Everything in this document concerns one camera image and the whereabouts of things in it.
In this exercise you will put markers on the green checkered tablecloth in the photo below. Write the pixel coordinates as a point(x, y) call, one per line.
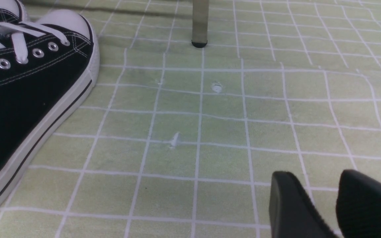
point(180, 142)

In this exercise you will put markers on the stainless steel shoe rack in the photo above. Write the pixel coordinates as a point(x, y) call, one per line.
point(200, 16)

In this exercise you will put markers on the black canvas sneaker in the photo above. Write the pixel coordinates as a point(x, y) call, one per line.
point(47, 69)
point(13, 11)

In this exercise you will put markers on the black canvas sneaker left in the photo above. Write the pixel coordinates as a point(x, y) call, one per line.
point(13, 11)

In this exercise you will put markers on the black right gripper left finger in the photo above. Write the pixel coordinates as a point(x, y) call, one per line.
point(291, 212)

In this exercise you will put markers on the black canvas sneaker right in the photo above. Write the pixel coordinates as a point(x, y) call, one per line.
point(47, 69)

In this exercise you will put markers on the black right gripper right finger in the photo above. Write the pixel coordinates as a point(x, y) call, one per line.
point(358, 206)

